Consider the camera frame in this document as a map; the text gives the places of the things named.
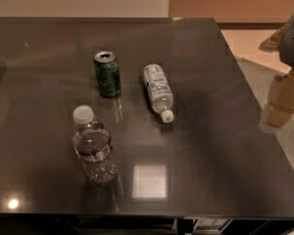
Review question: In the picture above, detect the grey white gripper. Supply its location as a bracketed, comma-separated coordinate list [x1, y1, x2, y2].
[259, 24, 294, 134]

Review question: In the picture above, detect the blue label plastic bottle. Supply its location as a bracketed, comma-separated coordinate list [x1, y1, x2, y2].
[143, 64, 174, 123]

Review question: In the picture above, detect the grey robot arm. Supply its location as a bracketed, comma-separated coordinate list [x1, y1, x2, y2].
[259, 14, 294, 133]

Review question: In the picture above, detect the clear red label water bottle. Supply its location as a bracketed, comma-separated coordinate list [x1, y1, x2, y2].
[72, 105, 118, 186]

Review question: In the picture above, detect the white label under table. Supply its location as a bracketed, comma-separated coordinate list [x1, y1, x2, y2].
[194, 218, 231, 235]

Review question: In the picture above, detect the green soda can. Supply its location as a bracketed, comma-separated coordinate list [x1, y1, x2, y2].
[94, 51, 121, 98]

